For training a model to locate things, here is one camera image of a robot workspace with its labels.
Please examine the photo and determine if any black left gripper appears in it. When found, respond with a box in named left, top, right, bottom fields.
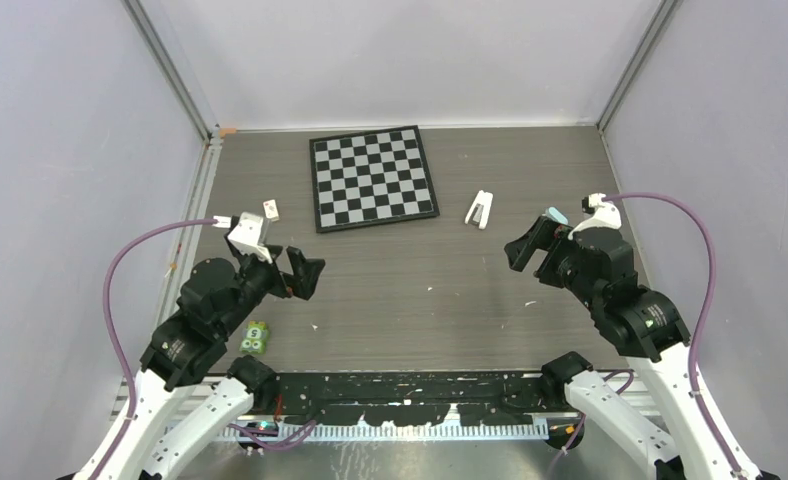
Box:
left=218, top=243, right=325, bottom=334

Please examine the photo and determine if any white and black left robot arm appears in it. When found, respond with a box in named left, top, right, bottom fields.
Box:
left=73, top=245, right=326, bottom=479

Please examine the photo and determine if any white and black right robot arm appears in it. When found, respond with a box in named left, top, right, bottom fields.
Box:
left=504, top=215, right=774, bottom=479

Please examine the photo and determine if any white staple box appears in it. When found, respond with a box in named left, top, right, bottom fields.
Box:
left=262, top=199, right=280, bottom=221

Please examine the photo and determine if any green toy block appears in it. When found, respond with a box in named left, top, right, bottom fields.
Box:
left=239, top=321, right=270, bottom=355

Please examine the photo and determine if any black and white chessboard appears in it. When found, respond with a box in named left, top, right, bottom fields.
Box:
left=309, top=125, right=440, bottom=234

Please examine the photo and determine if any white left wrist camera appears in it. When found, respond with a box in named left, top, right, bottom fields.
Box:
left=212, top=212, right=273, bottom=264

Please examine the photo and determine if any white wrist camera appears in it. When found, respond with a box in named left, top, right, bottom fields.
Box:
left=568, top=193, right=622, bottom=240
left=212, top=212, right=273, bottom=264

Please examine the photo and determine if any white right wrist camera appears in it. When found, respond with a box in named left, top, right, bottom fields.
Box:
left=568, top=193, right=622, bottom=240

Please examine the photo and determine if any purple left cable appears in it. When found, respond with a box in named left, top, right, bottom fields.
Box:
left=89, top=218, right=220, bottom=480

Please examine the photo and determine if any purple cable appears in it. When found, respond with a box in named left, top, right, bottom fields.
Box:
left=89, top=218, right=220, bottom=480
left=602, top=192, right=746, bottom=475

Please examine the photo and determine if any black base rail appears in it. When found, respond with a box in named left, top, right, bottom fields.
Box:
left=248, top=371, right=579, bottom=427

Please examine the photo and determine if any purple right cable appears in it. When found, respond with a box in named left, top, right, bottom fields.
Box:
left=602, top=192, right=746, bottom=475

